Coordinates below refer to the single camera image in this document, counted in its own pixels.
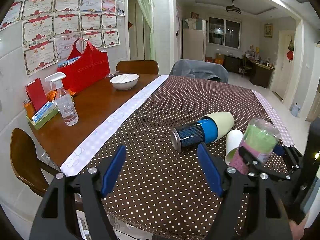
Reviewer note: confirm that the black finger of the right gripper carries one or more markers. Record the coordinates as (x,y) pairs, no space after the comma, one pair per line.
(256,167)

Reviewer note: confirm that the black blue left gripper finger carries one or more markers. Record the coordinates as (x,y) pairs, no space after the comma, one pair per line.
(56,216)

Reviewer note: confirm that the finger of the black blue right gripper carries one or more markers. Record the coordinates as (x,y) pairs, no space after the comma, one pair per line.
(251,208)

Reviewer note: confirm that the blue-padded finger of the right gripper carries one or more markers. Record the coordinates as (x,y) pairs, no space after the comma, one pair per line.
(291,156)

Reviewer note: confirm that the clear jar pink green paper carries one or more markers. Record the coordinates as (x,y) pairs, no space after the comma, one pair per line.
(259,139)

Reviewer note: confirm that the white paper cup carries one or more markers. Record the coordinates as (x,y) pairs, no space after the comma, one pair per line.
(233,139)

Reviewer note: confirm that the person's right hand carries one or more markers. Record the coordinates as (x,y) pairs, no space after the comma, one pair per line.
(300,231)

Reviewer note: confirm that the small blue bin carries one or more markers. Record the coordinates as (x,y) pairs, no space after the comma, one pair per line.
(295,109)

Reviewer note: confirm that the near brown wooden chair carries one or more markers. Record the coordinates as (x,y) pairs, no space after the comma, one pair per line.
(25,163)

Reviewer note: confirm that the brown wooden chair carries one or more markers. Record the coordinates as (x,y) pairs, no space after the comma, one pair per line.
(25,163)
(138,67)

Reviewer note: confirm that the blue bottle with cream sleeve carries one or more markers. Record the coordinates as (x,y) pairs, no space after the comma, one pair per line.
(208,129)

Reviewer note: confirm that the brown polka dot tablecloth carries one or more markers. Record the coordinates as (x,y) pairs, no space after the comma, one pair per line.
(161,190)

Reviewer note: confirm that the clear spray bottle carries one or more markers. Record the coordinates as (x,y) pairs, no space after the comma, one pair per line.
(63,99)

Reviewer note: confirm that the green tray with boxes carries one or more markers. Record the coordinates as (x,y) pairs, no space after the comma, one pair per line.
(43,115)

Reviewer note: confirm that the dark wooden desk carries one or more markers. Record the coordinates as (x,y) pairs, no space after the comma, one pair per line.
(259,74)

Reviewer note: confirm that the red envelope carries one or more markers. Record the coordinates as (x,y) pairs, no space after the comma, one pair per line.
(36,93)

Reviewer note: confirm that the white ceramic bowl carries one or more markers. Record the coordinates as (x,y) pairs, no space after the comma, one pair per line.
(124,81)

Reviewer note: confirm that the grey covered chair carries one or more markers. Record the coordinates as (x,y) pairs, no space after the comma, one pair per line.
(200,70)

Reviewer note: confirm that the red gift bag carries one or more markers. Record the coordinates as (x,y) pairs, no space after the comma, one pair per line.
(91,66)

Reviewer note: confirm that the brown wooden chair back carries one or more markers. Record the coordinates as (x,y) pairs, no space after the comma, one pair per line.
(138,67)

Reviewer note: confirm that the ceiling fan lamp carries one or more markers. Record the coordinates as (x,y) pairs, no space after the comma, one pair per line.
(232,8)

